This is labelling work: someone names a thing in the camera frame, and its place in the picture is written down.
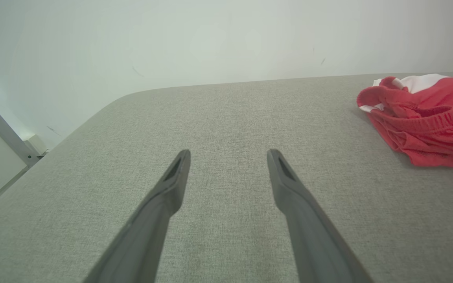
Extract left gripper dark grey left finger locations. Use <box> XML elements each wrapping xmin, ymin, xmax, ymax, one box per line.
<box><xmin>83</xmin><ymin>149</ymin><xmax>192</xmax><ymax>283</ymax></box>

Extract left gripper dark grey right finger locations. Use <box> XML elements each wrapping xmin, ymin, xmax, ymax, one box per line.
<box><xmin>267</xmin><ymin>149</ymin><xmax>373</xmax><ymax>283</ymax></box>

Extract red shorts white panels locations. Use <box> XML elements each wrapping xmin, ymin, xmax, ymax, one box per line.
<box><xmin>356</xmin><ymin>74</ymin><xmax>453</xmax><ymax>171</ymax></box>

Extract small white wall box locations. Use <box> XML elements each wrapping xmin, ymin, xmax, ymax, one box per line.
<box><xmin>21</xmin><ymin>133</ymin><xmax>48</xmax><ymax>156</ymax></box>

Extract grey metal frame bar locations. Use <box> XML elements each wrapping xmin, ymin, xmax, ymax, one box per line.
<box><xmin>0</xmin><ymin>90</ymin><xmax>46</xmax><ymax>167</ymax></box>

